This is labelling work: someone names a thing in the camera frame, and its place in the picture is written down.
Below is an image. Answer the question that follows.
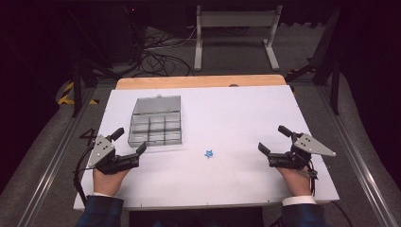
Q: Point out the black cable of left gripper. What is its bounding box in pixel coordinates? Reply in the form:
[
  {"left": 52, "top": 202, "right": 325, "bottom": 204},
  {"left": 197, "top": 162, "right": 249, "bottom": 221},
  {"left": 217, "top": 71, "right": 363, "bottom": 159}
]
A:
[{"left": 73, "top": 144, "right": 96, "bottom": 206}]

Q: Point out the person's left hand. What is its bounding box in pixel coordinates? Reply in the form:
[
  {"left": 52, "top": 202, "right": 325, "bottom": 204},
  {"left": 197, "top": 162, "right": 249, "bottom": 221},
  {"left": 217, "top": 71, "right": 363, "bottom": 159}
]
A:
[{"left": 92, "top": 167, "right": 131, "bottom": 198}]

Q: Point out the white metal stand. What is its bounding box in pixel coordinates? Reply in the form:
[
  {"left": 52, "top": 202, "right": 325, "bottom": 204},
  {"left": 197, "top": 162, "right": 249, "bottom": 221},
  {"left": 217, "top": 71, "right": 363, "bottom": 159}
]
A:
[{"left": 193, "top": 4, "right": 284, "bottom": 72}]

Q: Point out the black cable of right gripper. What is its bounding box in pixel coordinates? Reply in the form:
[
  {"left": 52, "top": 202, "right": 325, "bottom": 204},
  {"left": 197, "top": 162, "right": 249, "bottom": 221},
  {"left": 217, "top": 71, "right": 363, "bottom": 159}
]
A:
[{"left": 304, "top": 159, "right": 355, "bottom": 227}]

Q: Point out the black tripod stand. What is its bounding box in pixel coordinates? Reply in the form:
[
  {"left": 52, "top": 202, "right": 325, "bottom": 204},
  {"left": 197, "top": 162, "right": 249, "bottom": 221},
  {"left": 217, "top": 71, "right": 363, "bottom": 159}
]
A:
[{"left": 64, "top": 6, "right": 149, "bottom": 118}]

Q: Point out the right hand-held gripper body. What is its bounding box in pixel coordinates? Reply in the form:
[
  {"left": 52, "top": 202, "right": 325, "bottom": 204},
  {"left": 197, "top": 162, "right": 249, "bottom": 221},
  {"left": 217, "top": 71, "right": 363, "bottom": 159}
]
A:
[{"left": 268, "top": 132, "right": 337, "bottom": 170}]

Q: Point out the person's right hand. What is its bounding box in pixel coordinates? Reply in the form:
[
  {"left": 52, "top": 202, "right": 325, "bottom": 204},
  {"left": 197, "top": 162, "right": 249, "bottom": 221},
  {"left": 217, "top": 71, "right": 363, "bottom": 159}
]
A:
[{"left": 276, "top": 166, "right": 313, "bottom": 198}]

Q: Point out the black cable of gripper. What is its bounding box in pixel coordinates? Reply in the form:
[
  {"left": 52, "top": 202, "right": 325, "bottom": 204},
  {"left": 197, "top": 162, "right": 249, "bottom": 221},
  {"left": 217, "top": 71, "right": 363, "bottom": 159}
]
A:
[
  {"left": 73, "top": 144, "right": 96, "bottom": 206},
  {"left": 304, "top": 159, "right": 355, "bottom": 227}
]

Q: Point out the black metal stand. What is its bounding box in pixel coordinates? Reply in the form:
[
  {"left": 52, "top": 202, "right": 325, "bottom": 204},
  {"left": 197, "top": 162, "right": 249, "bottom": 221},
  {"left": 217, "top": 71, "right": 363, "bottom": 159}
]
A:
[{"left": 285, "top": 4, "right": 343, "bottom": 116}]

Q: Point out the wooden table board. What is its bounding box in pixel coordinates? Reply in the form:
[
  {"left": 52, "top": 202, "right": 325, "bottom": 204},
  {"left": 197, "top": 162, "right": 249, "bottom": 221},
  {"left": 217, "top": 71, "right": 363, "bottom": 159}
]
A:
[{"left": 115, "top": 74, "right": 288, "bottom": 91}]

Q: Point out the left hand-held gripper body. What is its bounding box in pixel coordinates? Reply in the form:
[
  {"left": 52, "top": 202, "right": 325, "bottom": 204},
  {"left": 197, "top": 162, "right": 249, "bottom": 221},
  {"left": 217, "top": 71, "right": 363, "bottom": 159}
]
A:
[{"left": 86, "top": 134, "right": 140, "bottom": 175}]

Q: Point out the clear plastic compartment box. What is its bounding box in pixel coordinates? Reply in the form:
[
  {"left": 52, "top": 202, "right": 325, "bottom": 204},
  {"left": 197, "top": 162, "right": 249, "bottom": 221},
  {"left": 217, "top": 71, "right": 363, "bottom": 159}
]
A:
[{"left": 127, "top": 95, "right": 183, "bottom": 148}]

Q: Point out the tangle of black floor cables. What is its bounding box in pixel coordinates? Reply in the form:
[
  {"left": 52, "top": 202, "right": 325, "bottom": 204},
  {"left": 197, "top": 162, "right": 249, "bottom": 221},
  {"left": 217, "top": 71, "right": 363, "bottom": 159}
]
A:
[{"left": 131, "top": 26, "right": 198, "bottom": 78}]

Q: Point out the yellow black floor tape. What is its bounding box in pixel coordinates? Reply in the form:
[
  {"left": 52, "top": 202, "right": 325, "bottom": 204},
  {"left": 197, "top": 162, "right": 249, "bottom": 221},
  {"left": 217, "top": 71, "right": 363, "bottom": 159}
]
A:
[{"left": 57, "top": 80, "right": 100, "bottom": 106}]

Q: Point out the white table cover sheet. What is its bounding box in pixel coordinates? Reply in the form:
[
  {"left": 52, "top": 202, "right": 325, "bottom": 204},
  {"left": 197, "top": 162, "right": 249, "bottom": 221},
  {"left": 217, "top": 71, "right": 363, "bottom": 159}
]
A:
[{"left": 73, "top": 84, "right": 340, "bottom": 212}]

